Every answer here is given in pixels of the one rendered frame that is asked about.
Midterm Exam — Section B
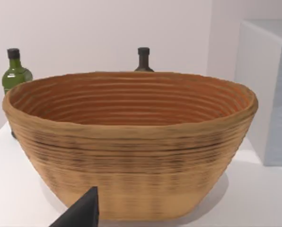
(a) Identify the pale microwave oven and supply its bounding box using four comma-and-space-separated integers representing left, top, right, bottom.
234, 19, 282, 167

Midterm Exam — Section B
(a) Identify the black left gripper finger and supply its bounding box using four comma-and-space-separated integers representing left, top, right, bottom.
49, 186, 99, 227

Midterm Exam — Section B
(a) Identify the woven wooden basket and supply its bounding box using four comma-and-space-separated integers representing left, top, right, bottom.
2, 70, 259, 221

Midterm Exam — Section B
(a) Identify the dark brown bottle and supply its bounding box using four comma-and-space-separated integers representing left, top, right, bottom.
133, 47, 155, 72

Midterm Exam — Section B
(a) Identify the green glass bottle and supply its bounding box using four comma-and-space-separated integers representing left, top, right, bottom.
1, 48, 34, 138

